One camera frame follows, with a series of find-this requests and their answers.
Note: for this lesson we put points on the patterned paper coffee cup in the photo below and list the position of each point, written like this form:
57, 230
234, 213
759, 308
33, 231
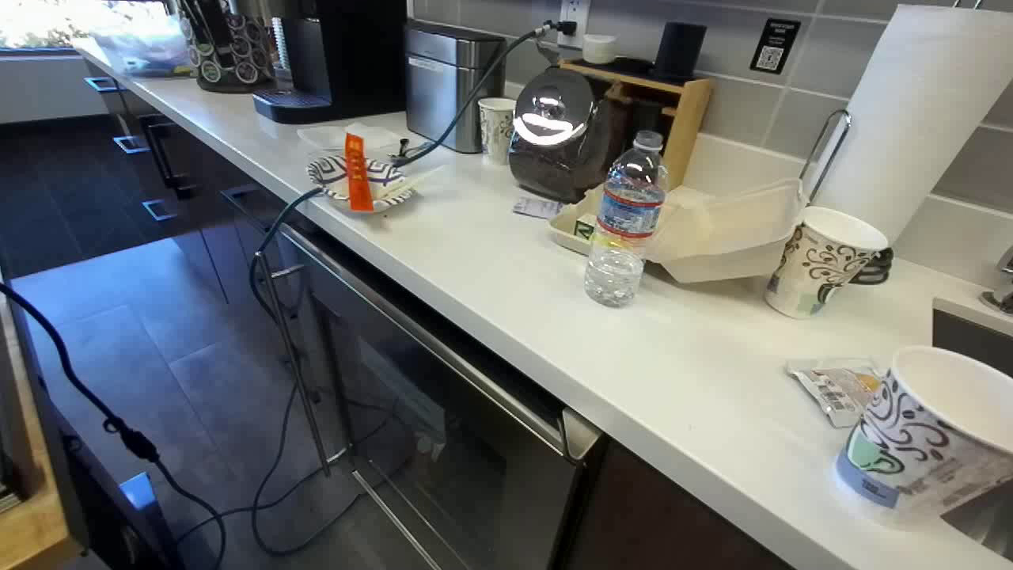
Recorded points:
817, 263
929, 423

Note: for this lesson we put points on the small white paper cup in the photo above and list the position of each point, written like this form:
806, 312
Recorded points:
499, 128

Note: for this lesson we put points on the black silver Keurig coffee machine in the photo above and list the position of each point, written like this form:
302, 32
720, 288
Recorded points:
359, 52

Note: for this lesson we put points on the small flat sweetener packet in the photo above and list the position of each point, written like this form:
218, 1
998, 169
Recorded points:
538, 206

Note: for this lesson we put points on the clear plastic water bottle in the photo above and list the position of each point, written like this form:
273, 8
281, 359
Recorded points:
624, 209

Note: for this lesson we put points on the glass door undercounter fridge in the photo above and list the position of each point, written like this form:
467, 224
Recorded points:
455, 423

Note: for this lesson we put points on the patterned rim paper plate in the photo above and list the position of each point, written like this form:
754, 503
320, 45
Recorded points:
398, 189

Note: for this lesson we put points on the orange packets bundle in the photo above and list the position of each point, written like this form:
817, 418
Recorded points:
359, 176

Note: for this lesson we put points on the white paper napkin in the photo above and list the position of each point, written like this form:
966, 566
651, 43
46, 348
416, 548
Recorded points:
332, 138

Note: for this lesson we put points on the wooden countertop rack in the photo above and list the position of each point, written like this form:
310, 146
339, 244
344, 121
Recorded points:
686, 115

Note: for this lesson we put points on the small white bowl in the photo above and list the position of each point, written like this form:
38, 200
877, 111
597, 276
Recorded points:
597, 49

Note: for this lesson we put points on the black box on rack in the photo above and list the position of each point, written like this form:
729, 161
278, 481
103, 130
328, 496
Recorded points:
680, 52

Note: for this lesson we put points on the flat foil snack packet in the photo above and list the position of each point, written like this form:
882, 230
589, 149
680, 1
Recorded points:
841, 388

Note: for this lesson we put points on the clear plastic container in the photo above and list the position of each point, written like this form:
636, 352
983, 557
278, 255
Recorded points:
142, 43

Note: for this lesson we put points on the white paper towel roll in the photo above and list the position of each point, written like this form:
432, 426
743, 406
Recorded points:
920, 105

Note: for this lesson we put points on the wooden board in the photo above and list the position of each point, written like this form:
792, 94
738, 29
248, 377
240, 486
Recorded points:
33, 527

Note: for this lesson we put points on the white single wall outlet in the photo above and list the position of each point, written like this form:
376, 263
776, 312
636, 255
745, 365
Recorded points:
575, 14

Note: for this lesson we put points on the black white wall sign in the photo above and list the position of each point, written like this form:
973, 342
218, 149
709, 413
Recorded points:
776, 45

